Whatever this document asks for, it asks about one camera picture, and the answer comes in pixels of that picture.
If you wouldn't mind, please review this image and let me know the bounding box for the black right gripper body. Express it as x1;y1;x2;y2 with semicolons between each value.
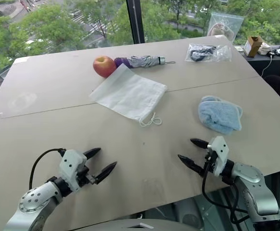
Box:
203;147;219;176

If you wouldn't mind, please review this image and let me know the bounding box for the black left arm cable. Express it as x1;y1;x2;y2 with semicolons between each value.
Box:
29;148;66;191

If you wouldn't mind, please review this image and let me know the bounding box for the clear zip bag with contents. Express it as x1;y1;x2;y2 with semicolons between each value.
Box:
207;12;244;44

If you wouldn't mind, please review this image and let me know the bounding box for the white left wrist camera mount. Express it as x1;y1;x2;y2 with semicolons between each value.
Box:
59;149;88;192

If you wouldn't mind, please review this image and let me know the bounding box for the small brown cardboard box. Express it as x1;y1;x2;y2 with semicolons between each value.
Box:
244;36;264;58

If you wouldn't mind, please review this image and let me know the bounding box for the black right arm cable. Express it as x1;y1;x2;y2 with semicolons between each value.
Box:
201;154;250;226

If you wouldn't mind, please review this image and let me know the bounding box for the thin white cable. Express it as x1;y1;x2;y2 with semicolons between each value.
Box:
261;54;273;77

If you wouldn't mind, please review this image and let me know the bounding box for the black window frame post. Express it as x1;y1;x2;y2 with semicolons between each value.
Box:
126;0;145;45

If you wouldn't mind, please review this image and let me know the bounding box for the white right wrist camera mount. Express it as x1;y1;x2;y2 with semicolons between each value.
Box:
206;136;229;177

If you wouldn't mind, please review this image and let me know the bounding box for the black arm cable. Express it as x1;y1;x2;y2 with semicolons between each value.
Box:
201;154;250;226
29;148;66;191

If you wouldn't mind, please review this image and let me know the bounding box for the white crumpled cloth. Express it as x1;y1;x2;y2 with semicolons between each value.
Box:
258;42;272;57

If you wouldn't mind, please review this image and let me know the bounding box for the folded grey purple umbrella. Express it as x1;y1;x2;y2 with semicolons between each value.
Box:
114;55;176;70

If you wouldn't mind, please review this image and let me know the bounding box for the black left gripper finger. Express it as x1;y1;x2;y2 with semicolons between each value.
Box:
94;161;118;185
83;147;102;160

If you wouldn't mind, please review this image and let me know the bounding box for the clear plastic bag black item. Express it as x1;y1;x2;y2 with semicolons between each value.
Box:
185;43;232;63

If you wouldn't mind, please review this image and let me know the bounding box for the red yellow apple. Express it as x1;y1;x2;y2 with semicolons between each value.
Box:
92;55;117;78

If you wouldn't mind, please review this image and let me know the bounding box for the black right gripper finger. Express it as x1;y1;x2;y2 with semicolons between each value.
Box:
190;138;210;150
177;154;205;176

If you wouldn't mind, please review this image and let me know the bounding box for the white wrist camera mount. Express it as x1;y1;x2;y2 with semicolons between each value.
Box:
59;149;88;192
206;136;229;177

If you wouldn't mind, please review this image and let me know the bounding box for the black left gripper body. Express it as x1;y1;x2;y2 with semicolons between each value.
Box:
76;161;97;188

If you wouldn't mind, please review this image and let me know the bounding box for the white drawstring bag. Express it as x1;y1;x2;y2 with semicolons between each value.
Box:
89;63;168;127

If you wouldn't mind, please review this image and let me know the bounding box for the light blue towel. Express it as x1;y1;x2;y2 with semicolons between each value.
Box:
197;95;243;136

